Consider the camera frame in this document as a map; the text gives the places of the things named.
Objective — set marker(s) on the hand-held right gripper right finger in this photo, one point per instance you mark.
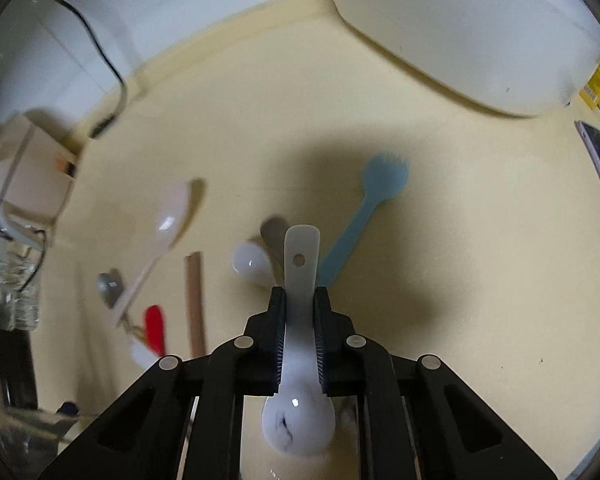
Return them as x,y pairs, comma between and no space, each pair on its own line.
322,332

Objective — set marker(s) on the cream electric kettle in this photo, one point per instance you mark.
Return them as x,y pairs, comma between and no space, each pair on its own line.
35,180

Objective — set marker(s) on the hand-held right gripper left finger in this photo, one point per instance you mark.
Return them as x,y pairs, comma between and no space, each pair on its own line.
280,332

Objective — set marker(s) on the blue plastic spork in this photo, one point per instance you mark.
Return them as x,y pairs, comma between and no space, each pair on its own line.
350,230

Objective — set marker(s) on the cut glass cup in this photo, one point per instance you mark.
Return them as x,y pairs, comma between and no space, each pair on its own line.
20,305

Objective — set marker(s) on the small white spoon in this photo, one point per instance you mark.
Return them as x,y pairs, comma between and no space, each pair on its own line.
252,262

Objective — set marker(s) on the white ceramic soup spoon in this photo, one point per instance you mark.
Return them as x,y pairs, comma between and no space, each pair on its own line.
300,275

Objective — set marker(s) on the metal spoon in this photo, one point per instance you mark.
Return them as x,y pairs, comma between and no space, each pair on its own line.
109,287

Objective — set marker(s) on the white plastic tub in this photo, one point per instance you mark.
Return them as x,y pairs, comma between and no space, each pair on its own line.
455,25

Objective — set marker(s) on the translucent plastic spoon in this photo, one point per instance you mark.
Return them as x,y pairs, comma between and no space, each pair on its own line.
172,220

